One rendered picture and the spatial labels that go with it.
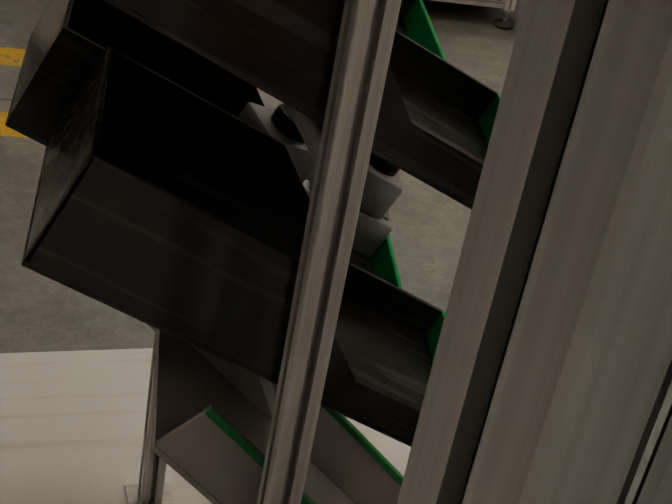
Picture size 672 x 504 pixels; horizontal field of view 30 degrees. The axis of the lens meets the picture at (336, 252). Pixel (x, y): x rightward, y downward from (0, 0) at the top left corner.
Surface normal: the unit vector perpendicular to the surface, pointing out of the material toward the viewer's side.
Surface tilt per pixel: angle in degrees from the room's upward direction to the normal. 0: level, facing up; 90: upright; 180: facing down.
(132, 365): 0
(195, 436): 90
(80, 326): 0
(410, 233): 0
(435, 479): 90
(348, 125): 90
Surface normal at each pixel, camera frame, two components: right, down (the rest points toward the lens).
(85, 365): 0.16, -0.84
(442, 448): -0.95, 0.01
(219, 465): 0.09, 0.54
